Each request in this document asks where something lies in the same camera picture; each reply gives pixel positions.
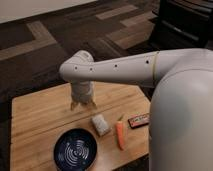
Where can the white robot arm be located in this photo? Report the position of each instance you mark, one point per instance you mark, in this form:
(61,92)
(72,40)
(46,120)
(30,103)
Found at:
(181,109)

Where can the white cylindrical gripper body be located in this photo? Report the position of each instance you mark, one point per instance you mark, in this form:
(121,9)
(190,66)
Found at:
(82,92)

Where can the dark blue ceramic bowl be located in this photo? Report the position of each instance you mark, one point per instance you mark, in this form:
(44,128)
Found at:
(75,150)

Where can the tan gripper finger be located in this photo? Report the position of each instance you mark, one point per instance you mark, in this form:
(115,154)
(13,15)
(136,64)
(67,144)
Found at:
(73,105)
(92,105)

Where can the dark candy bar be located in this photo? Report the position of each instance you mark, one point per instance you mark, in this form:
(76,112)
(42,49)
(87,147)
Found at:
(139,120)

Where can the orange carrot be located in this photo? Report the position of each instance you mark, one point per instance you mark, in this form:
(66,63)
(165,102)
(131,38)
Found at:
(120,132)

